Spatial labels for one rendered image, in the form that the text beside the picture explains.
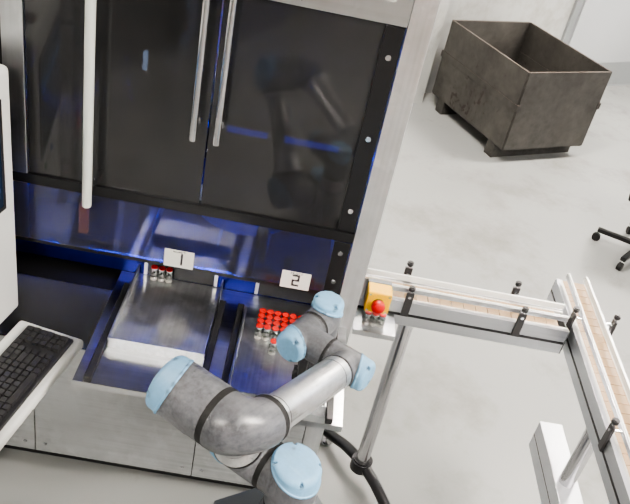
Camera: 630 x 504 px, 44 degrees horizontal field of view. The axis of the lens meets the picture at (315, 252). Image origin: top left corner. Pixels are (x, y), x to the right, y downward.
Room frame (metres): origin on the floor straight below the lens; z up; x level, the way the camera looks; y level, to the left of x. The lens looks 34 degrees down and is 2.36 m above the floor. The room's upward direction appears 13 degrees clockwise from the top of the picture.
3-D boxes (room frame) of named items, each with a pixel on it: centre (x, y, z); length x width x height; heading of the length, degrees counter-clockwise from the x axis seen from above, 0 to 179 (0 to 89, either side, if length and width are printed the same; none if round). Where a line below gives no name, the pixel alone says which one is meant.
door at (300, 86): (1.83, 0.12, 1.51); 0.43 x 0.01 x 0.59; 94
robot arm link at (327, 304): (1.44, -0.06, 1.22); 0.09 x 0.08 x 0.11; 153
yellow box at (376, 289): (1.87, -0.21, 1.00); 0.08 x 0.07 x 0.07; 4
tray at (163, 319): (1.71, 0.37, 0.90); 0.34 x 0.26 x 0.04; 4
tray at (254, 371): (1.62, 0.02, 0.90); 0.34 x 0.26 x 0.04; 3
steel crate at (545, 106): (5.67, -1.19, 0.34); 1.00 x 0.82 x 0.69; 35
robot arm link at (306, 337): (1.34, -0.03, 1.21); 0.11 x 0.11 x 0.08; 63
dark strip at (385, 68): (1.83, -0.07, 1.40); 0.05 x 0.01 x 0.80; 94
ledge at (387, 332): (1.91, -0.22, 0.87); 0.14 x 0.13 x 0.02; 4
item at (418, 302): (2.03, -0.49, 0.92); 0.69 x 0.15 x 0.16; 94
